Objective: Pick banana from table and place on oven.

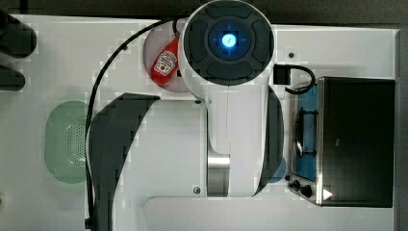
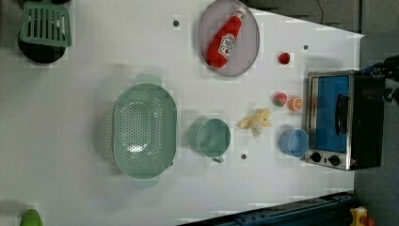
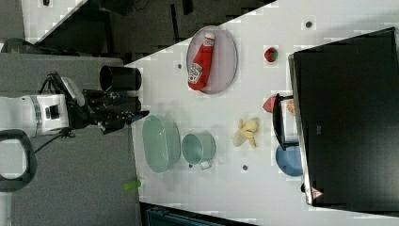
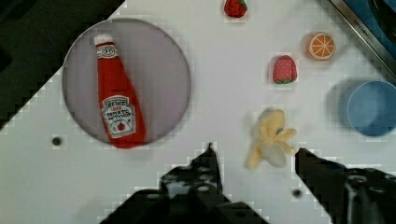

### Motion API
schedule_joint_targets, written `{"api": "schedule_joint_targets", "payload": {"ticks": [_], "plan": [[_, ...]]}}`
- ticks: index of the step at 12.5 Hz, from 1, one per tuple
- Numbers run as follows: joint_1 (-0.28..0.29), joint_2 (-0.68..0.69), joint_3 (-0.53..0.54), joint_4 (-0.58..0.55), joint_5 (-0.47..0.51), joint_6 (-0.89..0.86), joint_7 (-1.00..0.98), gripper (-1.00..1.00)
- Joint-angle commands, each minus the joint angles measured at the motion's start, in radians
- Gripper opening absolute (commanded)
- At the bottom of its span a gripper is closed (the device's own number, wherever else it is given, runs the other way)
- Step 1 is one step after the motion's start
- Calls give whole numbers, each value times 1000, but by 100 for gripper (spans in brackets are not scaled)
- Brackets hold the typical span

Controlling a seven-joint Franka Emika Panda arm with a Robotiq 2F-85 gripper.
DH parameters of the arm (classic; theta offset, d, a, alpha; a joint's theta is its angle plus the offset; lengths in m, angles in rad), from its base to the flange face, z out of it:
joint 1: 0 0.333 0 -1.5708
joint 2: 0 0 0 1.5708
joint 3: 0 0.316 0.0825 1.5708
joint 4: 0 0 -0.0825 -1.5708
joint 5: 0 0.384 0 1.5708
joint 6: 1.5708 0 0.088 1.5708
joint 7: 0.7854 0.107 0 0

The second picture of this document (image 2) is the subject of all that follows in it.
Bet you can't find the black and steel toaster oven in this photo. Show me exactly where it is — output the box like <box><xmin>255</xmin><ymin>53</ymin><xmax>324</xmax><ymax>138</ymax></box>
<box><xmin>304</xmin><ymin>71</ymin><xmax>385</xmax><ymax>171</ymax></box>

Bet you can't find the green plastic mug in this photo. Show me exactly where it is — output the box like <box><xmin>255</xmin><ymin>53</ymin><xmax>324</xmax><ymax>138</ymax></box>
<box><xmin>188</xmin><ymin>118</ymin><xmax>231</xmax><ymax>164</ymax></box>

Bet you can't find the green oval colander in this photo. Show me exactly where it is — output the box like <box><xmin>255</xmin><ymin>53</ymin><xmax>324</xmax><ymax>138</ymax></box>
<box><xmin>112</xmin><ymin>73</ymin><xmax>177</xmax><ymax>188</ymax></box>

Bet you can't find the red ketchup bottle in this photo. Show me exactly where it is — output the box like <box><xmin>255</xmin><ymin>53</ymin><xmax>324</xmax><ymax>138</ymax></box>
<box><xmin>206</xmin><ymin>8</ymin><xmax>247</xmax><ymax>68</ymax></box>

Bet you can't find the pink toy strawberry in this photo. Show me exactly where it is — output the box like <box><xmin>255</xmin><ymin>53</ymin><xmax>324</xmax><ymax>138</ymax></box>
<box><xmin>272</xmin><ymin>92</ymin><xmax>288</xmax><ymax>107</ymax></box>

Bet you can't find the toy orange slice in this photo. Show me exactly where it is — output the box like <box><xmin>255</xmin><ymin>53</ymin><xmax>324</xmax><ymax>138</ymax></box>
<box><xmin>288</xmin><ymin>97</ymin><xmax>303</xmax><ymax>112</ymax></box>

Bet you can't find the grey round plate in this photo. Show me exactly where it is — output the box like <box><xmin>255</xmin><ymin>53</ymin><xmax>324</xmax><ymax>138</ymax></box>
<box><xmin>197</xmin><ymin>0</ymin><xmax>260</xmax><ymax>76</ymax></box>

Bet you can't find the blue plastic cup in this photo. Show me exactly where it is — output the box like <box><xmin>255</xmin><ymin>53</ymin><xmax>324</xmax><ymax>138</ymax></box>
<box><xmin>279</xmin><ymin>128</ymin><xmax>309</xmax><ymax>158</ymax></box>

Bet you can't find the small red toy strawberry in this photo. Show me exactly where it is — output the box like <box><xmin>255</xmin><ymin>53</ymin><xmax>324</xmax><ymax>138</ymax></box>
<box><xmin>279</xmin><ymin>53</ymin><xmax>290</xmax><ymax>65</ymax></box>

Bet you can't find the black round container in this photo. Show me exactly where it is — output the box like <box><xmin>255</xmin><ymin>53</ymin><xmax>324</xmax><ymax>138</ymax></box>
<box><xmin>18</xmin><ymin>38</ymin><xmax>66</xmax><ymax>64</ymax></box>

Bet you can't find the green slotted spatula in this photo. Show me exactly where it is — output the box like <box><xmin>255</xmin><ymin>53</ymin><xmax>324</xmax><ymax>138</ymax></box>
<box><xmin>19</xmin><ymin>0</ymin><xmax>72</xmax><ymax>47</ymax></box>

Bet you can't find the yellow and red button box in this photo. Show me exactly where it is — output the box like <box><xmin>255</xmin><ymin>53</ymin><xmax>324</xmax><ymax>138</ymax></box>
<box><xmin>350</xmin><ymin>206</ymin><xmax>375</xmax><ymax>226</ymax></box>

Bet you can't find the green toy vegetable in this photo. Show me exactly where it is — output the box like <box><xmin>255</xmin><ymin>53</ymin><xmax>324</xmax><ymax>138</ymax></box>
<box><xmin>20</xmin><ymin>209</ymin><xmax>43</xmax><ymax>226</ymax></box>

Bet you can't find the blue metal frame rail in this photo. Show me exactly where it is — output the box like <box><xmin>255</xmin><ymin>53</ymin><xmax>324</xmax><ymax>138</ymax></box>
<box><xmin>181</xmin><ymin>192</ymin><xmax>357</xmax><ymax>226</ymax></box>

